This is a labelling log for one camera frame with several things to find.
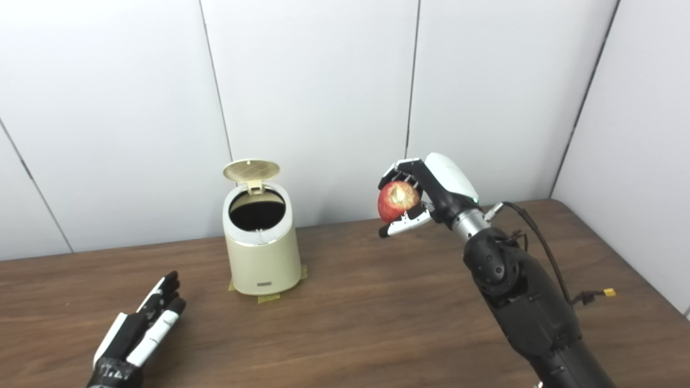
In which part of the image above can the black cable with yellow plug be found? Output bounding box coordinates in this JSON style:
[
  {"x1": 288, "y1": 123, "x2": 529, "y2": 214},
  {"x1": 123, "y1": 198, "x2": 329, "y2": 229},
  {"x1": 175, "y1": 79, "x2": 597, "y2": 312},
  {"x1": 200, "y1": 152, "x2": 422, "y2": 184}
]
[{"x1": 571, "y1": 288, "x2": 617, "y2": 307}]

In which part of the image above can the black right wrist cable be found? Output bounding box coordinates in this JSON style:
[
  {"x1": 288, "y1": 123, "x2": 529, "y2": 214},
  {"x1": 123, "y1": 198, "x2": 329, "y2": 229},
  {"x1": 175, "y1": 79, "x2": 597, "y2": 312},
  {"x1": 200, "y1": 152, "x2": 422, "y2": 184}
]
[{"x1": 485, "y1": 202, "x2": 572, "y2": 303}]

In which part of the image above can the red apple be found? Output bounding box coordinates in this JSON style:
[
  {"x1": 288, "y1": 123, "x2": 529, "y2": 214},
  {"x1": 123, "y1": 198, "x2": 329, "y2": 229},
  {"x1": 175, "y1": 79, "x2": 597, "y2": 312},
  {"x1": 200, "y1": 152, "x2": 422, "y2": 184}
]
[{"x1": 377, "y1": 181, "x2": 421, "y2": 224}]

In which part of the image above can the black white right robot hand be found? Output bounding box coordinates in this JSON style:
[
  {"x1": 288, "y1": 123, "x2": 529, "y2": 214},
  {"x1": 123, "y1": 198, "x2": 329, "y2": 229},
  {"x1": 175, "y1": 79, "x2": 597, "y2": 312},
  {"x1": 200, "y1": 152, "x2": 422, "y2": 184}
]
[{"x1": 377, "y1": 153, "x2": 481, "y2": 239}]

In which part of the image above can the cream-colored lidded bin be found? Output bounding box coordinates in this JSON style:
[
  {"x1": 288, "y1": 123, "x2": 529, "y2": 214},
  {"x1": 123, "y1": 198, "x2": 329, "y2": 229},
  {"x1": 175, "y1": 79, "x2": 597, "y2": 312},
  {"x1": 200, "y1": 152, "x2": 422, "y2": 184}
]
[{"x1": 222, "y1": 158, "x2": 302, "y2": 296}]

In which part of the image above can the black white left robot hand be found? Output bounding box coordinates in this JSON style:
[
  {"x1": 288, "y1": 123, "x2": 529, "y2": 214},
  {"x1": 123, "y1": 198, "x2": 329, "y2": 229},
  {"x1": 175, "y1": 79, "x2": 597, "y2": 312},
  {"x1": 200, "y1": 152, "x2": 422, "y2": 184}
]
[{"x1": 86, "y1": 271, "x2": 187, "y2": 388}]

